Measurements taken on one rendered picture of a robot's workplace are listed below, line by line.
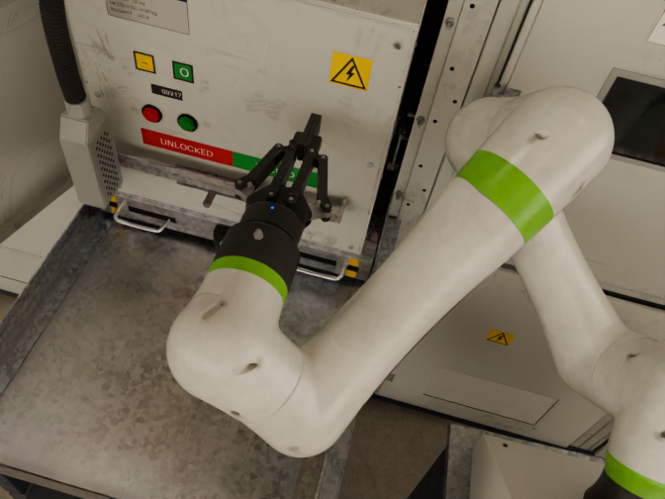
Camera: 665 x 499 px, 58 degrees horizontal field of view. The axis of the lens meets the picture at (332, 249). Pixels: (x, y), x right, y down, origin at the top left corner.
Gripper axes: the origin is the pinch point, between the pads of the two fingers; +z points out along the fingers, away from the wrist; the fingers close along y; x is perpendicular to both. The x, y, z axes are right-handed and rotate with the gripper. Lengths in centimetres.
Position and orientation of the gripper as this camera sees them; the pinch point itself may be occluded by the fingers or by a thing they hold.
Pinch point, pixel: (309, 137)
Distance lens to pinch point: 84.5
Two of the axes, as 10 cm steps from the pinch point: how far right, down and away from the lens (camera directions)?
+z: 2.4, -7.4, 6.2
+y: 9.6, 2.6, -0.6
